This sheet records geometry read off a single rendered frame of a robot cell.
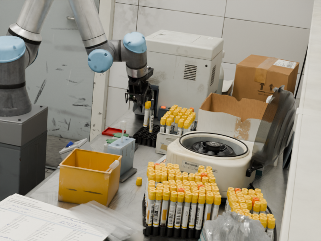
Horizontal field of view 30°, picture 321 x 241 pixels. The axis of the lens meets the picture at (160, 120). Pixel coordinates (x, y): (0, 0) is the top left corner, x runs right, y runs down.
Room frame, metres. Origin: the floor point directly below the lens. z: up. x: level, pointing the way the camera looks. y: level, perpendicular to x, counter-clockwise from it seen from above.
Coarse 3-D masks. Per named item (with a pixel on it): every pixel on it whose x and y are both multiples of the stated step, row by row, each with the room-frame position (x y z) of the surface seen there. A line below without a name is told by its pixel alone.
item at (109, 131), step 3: (105, 129) 1.99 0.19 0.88; (108, 129) 2.01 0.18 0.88; (111, 129) 2.01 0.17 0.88; (114, 129) 2.01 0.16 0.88; (117, 129) 2.01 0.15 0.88; (102, 132) 1.95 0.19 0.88; (105, 132) 1.95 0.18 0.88; (108, 132) 1.97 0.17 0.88; (111, 132) 1.98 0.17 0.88; (114, 132) 1.98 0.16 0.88; (117, 132) 1.98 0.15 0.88; (120, 132) 1.99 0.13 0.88; (108, 135) 1.95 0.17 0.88; (111, 135) 1.95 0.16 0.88
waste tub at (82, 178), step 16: (64, 160) 1.43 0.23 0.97; (80, 160) 1.52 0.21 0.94; (96, 160) 1.52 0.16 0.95; (112, 160) 1.51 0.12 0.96; (64, 176) 1.40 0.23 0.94; (80, 176) 1.39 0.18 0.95; (96, 176) 1.39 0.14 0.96; (112, 176) 1.42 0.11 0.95; (64, 192) 1.40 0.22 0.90; (80, 192) 1.39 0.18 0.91; (96, 192) 1.39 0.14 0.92; (112, 192) 1.43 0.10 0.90
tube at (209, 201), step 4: (208, 196) 1.28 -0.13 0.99; (212, 196) 1.28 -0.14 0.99; (208, 200) 1.28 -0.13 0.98; (212, 200) 1.28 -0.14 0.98; (208, 204) 1.28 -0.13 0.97; (208, 208) 1.28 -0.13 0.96; (208, 212) 1.28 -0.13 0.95; (204, 216) 1.28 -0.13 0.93; (208, 216) 1.28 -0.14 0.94; (204, 220) 1.28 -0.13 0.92
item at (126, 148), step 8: (112, 144) 1.59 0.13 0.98; (120, 144) 1.60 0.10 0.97; (128, 144) 1.61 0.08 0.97; (112, 152) 1.57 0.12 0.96; (120, 152) 1.57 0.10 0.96; (128, 152) 1.62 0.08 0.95; (128, 160) 1.62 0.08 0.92; (120, 168) 1.58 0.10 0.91; (128, 168) 1.63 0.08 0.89; (136, 168) 1.65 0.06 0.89; (120, 176) 1.58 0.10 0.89; (128, 176) 1.60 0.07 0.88
